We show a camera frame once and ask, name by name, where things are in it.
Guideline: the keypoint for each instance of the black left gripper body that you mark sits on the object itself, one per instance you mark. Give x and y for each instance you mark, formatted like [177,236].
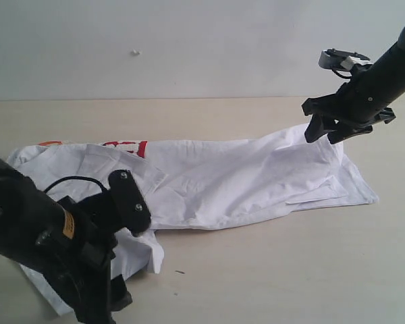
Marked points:
[76,244]

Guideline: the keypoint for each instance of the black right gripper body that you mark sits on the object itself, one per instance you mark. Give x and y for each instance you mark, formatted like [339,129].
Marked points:
[365,99]

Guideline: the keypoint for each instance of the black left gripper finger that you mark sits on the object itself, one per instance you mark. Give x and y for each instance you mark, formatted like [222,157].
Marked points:
[120,296]

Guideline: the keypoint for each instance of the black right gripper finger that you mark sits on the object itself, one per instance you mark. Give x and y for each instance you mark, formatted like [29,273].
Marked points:
[321,122]
[342,132]

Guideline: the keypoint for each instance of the white t-shirt red lettering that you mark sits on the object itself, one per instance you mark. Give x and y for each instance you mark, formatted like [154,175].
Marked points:
[201,185]

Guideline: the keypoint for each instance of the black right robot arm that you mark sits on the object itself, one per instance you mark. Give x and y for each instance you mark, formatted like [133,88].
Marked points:
[394,57]

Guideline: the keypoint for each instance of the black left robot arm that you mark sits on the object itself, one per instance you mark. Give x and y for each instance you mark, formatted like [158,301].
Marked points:
[20,209]

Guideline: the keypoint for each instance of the orange plastic tag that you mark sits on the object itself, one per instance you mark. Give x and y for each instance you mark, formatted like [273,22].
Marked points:
[51,143]

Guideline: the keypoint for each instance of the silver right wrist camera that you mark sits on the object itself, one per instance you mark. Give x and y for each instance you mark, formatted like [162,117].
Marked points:
[344,61]

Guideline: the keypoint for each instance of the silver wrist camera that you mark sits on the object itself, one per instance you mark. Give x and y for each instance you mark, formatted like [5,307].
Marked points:
[344,61]
[131,206]

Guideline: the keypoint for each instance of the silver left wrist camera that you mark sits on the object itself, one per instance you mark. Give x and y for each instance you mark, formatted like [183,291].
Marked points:
[131,206]

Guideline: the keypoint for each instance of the white wall hook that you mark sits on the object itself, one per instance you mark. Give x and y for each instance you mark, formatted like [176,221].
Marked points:
[135,53]

